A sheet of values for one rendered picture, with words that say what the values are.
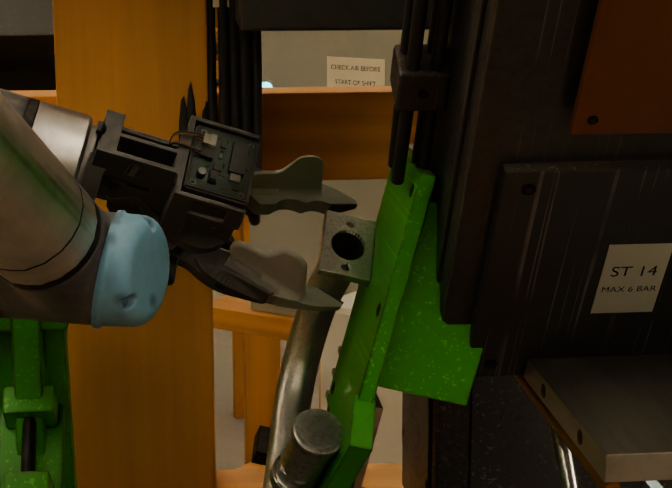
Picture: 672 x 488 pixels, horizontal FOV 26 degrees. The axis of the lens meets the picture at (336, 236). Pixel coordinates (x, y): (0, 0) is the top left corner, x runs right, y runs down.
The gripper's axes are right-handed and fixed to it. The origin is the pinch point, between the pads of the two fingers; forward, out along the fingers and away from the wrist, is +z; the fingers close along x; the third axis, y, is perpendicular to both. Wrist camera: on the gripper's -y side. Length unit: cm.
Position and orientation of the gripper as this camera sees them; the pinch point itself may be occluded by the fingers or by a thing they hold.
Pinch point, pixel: (334, 256)
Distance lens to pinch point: 111.6
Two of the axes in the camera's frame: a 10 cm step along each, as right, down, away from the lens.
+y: 3.2, -5.1, -8.0
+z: 9.4, 2.7, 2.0
